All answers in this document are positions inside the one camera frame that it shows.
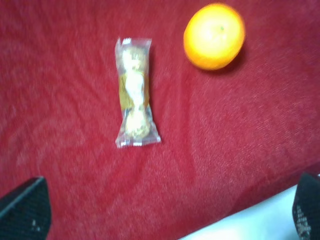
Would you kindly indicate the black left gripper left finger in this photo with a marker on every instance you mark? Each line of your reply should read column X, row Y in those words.
column 25, row 212

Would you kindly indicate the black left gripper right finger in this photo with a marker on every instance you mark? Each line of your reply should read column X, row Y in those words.
column 306, row 207

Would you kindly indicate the chocolate candy pack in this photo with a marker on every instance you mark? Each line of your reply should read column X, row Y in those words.
column 132, row 58

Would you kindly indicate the red tablecloth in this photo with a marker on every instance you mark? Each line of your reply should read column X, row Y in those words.
column 229, row 138

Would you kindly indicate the orange fruit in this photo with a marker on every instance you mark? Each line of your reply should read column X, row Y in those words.
column 214, row 36

